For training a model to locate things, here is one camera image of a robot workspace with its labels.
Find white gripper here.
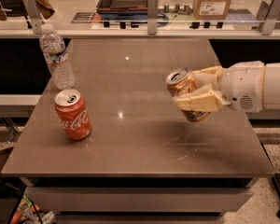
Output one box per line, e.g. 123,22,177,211
173,61,265,113

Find orange gold soda can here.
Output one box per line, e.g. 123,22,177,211
166,68,209,122

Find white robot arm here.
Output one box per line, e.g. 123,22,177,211
174,61,280,113

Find red Coca-Cola can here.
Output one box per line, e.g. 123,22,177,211
55,89,92,140

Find cardboard box with label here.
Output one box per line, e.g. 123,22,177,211
192,0,231,20

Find grey open tray box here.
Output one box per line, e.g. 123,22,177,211
96,0,157,13

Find clear plastic water bottle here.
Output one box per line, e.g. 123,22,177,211
39,23,76,90

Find grey table drawer cabinet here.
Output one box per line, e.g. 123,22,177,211
25,186,253,224

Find colourful items bin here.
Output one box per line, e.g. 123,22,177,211
7,195,56,224

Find right metal glass bracket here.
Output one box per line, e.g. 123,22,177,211
260,0,280,35

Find metal glass bracket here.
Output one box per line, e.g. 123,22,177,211
147,0,159,35
22,0,42,35
260,0,280,35

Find middle metal glass bracket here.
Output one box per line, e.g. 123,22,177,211
147,0,159,35

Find left metal glass bracket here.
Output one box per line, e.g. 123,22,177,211
22,0,42,35

